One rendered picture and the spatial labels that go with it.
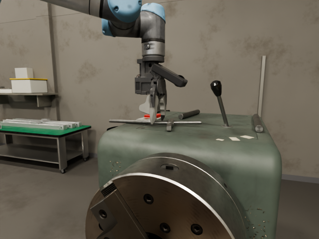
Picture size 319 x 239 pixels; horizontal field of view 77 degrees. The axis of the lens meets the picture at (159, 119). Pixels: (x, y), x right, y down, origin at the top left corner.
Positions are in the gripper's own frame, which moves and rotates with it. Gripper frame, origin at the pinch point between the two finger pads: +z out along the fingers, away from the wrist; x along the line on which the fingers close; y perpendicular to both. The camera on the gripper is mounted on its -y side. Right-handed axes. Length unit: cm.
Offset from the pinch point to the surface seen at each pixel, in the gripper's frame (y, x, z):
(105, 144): 10.0, 15.9, 5.5
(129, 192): -7.6, 32.0, 8.2
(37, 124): 306, -174, 54
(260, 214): -30.4, 16.5, 16.2
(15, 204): 219, -75, 127
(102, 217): -4.5, 35.9, 11.5
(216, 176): -21.5, 21.3, 7.2
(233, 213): -25.1, 26.5, 11.1
